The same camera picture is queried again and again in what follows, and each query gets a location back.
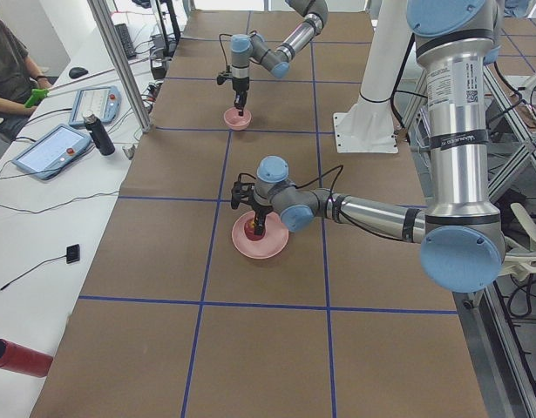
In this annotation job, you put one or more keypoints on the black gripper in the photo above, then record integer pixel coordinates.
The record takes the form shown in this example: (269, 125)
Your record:
(240, 84)
(261, 211)

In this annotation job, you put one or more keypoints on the red apple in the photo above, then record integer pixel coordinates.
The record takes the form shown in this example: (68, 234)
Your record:
(250, 231)

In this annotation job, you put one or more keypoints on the pink bowl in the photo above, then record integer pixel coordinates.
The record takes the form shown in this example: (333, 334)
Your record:
(237, 120)

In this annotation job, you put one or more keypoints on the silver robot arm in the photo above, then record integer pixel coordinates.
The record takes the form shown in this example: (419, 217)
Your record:
(252, 47)
(462, 247)

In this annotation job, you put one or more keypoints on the pink plate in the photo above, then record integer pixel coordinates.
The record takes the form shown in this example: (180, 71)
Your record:
(273, 242)

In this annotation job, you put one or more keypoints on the far teach pendant tablet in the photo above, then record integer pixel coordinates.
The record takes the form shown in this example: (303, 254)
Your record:
(103, 102)

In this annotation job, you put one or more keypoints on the teach pendant tablet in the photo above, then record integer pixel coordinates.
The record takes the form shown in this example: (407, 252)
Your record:
(103, 102)
(48, 156)

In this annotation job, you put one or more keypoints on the black keyboard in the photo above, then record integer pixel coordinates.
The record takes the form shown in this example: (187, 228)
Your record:
(125, 40)

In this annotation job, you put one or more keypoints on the black water bottle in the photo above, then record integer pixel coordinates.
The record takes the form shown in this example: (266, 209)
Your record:
(98, 133)

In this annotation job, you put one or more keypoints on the black computer mouse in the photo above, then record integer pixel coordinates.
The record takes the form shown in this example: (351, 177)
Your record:
(77, 72)

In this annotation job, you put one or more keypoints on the small black square device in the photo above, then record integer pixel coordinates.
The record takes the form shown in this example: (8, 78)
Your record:
(73, 253)

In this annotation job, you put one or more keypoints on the near teach pendant tablet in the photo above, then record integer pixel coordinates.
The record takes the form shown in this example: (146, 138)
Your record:
(48, 156)

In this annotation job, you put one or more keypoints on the seated person grey shirt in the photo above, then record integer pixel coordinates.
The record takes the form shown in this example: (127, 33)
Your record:
(19, 75)

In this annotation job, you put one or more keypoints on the red bottle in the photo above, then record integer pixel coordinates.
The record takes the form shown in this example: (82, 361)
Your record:
(23, 360)

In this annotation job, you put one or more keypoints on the white pedestal column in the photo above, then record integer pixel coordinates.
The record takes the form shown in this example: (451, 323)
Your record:
(367, 127)

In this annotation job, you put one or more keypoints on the aluminium frame post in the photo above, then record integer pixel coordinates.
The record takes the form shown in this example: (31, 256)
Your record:
(102, 18)

